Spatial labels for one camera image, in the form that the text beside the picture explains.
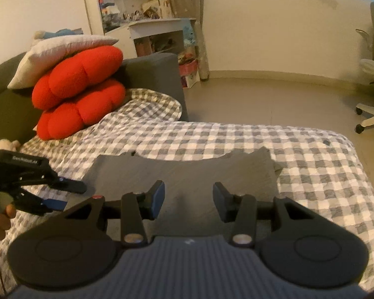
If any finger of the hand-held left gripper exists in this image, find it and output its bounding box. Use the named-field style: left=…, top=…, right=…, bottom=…
left=14, top=190, right=68, bottom=216
left=17, top=174, right=88, bottom=194

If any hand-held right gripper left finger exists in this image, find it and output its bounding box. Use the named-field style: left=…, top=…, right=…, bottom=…
left=62, top=180, right=166, bottom=246

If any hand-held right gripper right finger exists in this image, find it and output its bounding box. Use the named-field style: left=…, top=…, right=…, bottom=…
left=212, top=181, right=315, bottom=246

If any grey t-shirt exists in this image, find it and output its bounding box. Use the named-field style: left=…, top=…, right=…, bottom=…
left=81, top=146, right=284, bottom=239

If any beige plush toy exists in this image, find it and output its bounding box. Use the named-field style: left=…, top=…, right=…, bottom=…
left=0, top=139, right=21, bottom=151

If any grey white checkered blanket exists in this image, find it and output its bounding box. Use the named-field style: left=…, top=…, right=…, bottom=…
left=0, top=88, right=374, bottom=296

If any orange flower cushion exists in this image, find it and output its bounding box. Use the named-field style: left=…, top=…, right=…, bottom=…
left=32, top=45, right=124, bottom=110
left=36, top=79, right=126, bottom=140

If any white pillow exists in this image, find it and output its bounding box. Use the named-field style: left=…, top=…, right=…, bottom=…
left=7, top=34, right=119, bottom=89

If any grey sofa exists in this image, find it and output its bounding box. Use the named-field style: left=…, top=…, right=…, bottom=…
left=0, top=51, right=189, bottom=145

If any pink box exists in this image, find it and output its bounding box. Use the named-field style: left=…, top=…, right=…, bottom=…
left=178, top=53, right=200, bottom=88

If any blue plush toy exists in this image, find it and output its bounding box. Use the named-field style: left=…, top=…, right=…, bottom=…
left=34, top=29, right=83, bottom=40

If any blue printed picture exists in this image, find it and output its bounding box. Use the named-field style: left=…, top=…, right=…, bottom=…
left=181, top=19, right=196, bottom=48

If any small white desk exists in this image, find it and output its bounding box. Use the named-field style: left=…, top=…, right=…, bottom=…
left=104, top=18, right=197, bottom=58

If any shelf clutter of toys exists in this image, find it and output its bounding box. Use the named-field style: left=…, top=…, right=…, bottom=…
left=96, top=0, right=138, bottom=33

